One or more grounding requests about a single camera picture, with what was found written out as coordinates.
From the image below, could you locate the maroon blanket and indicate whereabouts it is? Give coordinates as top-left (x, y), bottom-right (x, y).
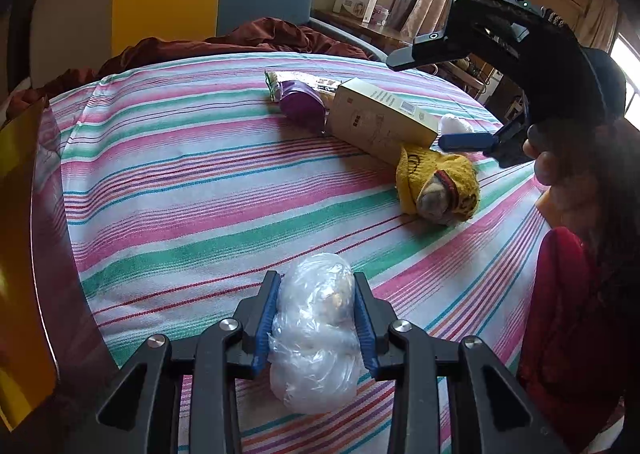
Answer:
top-left (10, 17), bottom-right (383, 110)

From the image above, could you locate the orange packet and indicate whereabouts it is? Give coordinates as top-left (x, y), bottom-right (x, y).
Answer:
top-left (535, 187), bottom-right (557, 225)

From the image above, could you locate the person's right hand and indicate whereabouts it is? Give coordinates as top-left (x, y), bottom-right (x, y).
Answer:
top-left (522, 121), bottom-right (596, 215)

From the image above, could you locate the green snack bar packet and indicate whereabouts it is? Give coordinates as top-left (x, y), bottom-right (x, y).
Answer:
top-left (264, 69), bottom-right (347, 104)

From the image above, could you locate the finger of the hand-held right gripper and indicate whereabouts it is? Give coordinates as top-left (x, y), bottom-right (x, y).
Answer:
top-left (437, 119), bottom-right (528, 155)
top-left (386, 29), bottom-right (481, 72)

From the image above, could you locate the wooden desk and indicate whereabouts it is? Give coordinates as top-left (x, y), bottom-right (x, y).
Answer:
top-left (310, 9), bottom-right (501, 95)

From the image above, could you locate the yellow knit sock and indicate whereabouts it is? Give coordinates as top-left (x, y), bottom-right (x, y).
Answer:
top-left (396, 143), bottom-right (481, 225)

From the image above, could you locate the clear plastic bag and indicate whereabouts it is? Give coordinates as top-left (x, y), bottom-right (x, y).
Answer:
top-left (269, 253), bottom-right (363, 414)

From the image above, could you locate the white carton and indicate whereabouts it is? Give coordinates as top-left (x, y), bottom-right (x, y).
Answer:
top-left (334, 0), bottom-right (381, 24)

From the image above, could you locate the purple packet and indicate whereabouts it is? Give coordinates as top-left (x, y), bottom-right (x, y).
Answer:
top-left (278, 79), bottom-right (335, 136)

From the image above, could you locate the person's red clothing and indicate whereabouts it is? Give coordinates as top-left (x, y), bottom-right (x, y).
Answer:
top-left (517, 227), bottom-right (640, 454)

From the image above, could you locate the beige curtain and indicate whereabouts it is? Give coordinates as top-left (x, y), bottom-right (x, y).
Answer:
top-left (575, 0), bottom-right (621, 52)

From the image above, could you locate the gold tin box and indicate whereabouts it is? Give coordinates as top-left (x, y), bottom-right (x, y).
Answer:
top-left (0, 97), bottom-right (118, 430)

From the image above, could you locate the beige cardboard box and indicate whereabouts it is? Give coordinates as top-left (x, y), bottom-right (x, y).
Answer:
top-left (325, 78), bottom-right (439, 166)

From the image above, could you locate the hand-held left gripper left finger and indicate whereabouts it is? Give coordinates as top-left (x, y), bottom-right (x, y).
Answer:
top-left (95, 270), bottom-right (282, 454)

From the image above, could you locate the white tissue wad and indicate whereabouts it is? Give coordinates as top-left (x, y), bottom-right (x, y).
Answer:
top-left (438, 113), bottom-right (473, 136)

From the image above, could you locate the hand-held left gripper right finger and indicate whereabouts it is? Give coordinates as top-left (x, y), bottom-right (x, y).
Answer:
top-left (352, 271), bottom-right (571, 454)

